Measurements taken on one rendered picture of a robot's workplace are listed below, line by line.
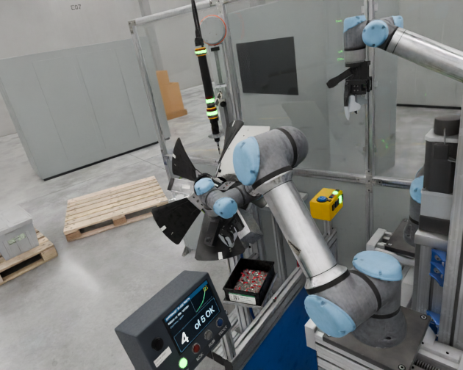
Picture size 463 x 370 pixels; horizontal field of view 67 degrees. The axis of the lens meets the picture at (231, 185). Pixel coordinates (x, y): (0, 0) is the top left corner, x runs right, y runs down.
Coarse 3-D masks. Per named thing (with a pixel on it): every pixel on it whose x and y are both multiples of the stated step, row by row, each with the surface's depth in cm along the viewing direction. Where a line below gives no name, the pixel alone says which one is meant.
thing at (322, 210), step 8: (320, 192) 171; (328, 192) 169; (312, 200) 164; (312, 208) 165; (320, 208) 162; (328, 208) 160; (336, 208) 166; (312, 216) 167; (320, 216) 164; (328, 216) 161
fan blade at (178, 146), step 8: (176, 144) 185; (176, 152) 186; (184, 152) 179; (176, 160) 188; (184, 160) 180; (176, 168) 190; (184, 168) 183; (192, 168) 176; (184, 176) 187; (192, 176) 181
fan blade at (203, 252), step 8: (208, 216) 162; (208, 224) 160; (200, 232) 159; (200, 240) 157; (200, 248) 156; (208, 248) 156; (216, 248) 156; (224, 248) 156; (232, 248) 156; (240, 248) 156; (200, 256) 155; (208, 256) 155; (216, 256) 154; (224, 256) 154; (232, 256) 154
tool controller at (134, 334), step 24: (168, 288) 97; (192, 288) 93; (144, 312) 89; (168, 312) 87; (192, 312) 92; (216, 312) 98; (120, 336) 86; (144, 336) 81; (168, 336) 86; (216, 336) 97; (144, 360) 83; (168, 360) 85; (192, 360) 90
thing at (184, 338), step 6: (186, 324) 90; (180, 330) 89; (186, 330) 90; (174, 336) 87; (180, 336) 88; (186, 336) 90; (192, 336) 91; (180, 342) 88; (186, 342) 90; (180, 348) 88
